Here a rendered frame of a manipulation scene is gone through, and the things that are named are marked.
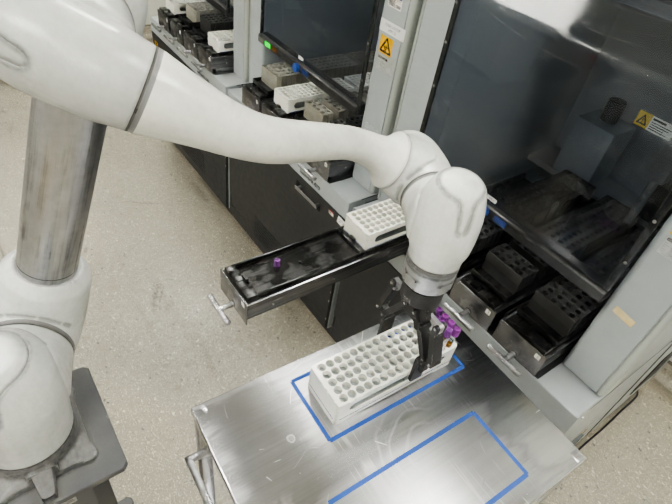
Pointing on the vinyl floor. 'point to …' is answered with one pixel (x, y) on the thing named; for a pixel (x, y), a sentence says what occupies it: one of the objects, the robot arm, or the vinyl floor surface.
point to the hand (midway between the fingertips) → (400, 350)
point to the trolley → (382, 439)
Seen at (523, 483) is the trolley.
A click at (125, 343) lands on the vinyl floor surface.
